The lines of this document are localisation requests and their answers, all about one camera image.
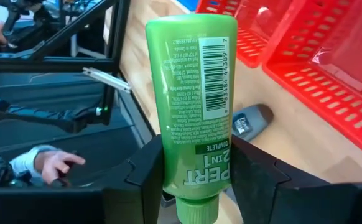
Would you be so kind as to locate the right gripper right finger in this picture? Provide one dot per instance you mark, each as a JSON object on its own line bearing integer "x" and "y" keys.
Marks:
{"x": 262, "y": 199}

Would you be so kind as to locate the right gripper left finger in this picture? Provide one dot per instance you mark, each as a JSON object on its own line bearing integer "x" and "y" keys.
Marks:
{"x": 137, "y": 199}

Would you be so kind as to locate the dark grey toiletry tube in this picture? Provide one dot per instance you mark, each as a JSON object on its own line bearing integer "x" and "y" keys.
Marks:
{"x": 252, "y": 121}

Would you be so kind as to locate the green Pert shampoo bottle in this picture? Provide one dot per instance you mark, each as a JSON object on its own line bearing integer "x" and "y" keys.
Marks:
{"x": 193, "y": 93}

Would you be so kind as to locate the person's forearm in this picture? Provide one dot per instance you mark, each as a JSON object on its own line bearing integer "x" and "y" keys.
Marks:
{"x": 24, "y": 161}

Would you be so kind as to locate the person's hand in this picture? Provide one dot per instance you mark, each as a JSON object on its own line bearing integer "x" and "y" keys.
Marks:
{"x": 53, "y": 165}

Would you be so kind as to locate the silver metal bar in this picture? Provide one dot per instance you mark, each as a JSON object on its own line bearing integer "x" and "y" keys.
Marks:
{"x": 106, "y": 79}

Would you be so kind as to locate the red slotted plastic basket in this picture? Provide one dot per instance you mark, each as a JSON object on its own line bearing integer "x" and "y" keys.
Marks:
{"x": 252, "y": 49}
{"x": 330, "y": 93}
{"x": 218, "y": 6}

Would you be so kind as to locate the blue slotted plastic basket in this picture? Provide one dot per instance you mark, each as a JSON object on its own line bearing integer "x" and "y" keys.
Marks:
{"x": 188, "y": 3}

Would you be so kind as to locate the black aluminium rig frame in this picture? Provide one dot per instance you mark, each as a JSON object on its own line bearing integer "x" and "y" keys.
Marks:
{"x": 117, "y": 31}

